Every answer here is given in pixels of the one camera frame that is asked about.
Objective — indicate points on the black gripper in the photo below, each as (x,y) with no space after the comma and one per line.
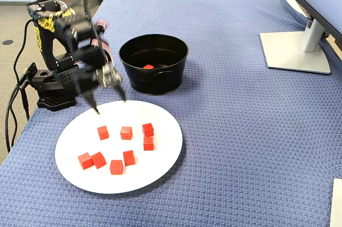
(102,78)

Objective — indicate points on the black floor disc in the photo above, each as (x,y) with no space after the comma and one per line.
(7,42)

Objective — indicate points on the white flat board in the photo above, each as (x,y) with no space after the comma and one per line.
(337,203)

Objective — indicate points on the red cube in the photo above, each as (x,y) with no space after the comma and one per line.
(85,161)
(148,67)
(98,160)
(148,143)
(126,133)
(129,158)
(147,130)
(116,167)
(103,133)

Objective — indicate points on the white round plate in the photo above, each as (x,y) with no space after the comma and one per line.
(149,173)

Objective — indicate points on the blue woven cloth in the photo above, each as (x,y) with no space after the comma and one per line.
(240,144)

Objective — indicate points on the silver monitor stand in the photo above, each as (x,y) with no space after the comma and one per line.
(294,50)

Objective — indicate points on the black metal bucket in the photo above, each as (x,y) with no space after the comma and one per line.
(160,82)

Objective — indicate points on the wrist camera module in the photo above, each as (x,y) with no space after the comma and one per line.
(110,76)

